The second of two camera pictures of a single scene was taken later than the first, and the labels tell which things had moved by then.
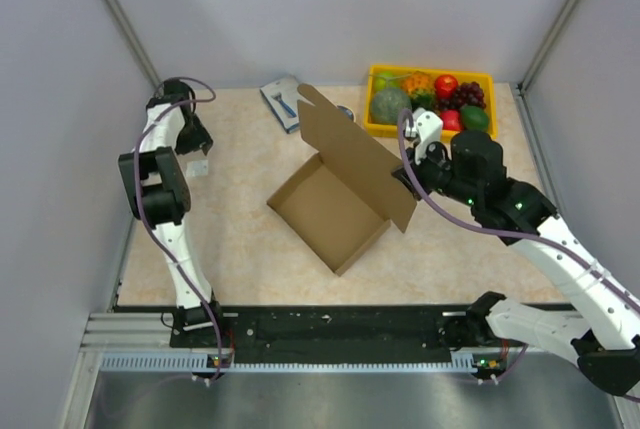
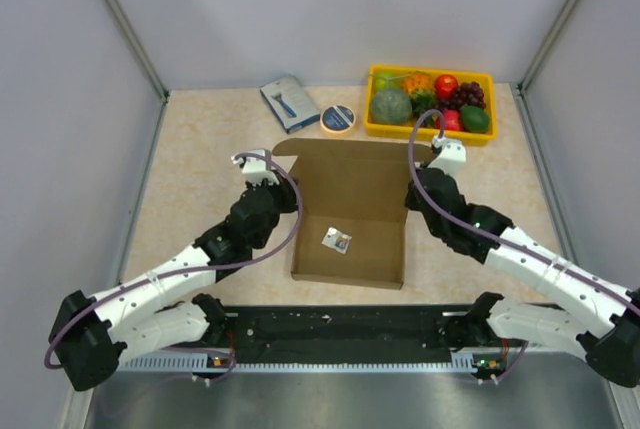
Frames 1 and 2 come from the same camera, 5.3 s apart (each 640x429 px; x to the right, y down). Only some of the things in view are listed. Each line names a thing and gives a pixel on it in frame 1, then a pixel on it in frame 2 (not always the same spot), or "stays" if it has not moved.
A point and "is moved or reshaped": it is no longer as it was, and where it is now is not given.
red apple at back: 445,85 stays
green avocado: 474,118 stays
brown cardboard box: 347,195 is moved or reshaped
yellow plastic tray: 391,131 stays
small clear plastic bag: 197,168 to 336,239
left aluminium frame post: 120,17 stays
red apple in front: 451,119 stays
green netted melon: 386,104 stays
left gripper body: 192,136 to 283,202
